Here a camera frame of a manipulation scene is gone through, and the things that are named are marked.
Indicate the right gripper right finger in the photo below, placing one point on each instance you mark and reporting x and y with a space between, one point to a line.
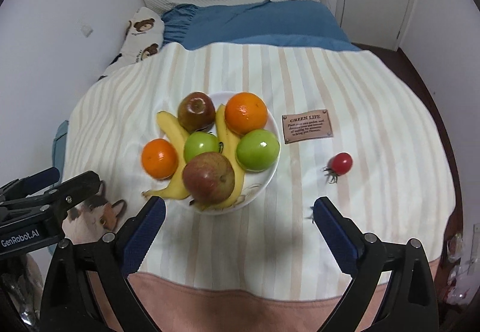
409 302

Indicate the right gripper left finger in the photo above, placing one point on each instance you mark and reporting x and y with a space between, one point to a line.
69 301

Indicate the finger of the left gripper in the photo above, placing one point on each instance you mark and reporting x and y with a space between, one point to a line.
23 187
67 195

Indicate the small orange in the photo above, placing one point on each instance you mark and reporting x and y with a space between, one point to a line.
159 159

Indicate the small yellow banana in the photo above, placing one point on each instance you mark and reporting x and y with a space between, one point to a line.
177 136

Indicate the small green apple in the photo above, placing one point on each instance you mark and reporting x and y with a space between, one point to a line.
198 143

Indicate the red cherry tomato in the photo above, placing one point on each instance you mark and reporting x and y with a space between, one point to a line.
338 166

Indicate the dark red apple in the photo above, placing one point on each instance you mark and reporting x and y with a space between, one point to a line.
196 112

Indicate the large yellow banana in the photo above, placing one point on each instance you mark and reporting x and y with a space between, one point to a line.
230 142

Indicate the large green apple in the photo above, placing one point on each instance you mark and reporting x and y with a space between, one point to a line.
258 150

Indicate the large orange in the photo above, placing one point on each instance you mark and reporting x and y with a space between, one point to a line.
245 112

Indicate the striped cream blanket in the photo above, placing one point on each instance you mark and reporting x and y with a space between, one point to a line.
266 267

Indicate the bear print pillow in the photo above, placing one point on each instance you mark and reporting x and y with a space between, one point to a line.
144 38

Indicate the white ceramic plate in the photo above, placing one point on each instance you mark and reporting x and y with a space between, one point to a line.
253 183

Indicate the brown blanket label patch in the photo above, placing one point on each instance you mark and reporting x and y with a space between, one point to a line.
306 126

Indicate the blue bed quilt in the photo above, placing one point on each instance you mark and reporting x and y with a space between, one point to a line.
295 23

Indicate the white wall socket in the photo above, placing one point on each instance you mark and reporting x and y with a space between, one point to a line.
86 30

